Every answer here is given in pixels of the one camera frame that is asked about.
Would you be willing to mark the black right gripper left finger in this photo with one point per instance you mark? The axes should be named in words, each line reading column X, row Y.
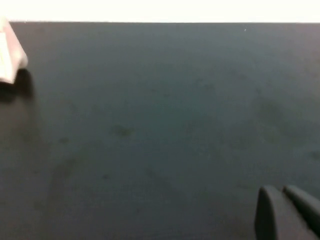
column 275, row 220

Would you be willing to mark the pale pink pencil case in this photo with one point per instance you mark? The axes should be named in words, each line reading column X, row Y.
column 10, row 52

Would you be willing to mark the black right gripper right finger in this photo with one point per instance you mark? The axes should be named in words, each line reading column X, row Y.
column 310, row 215

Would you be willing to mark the dark grey ribbed table mat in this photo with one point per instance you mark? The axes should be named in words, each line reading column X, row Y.
column 162, row 120

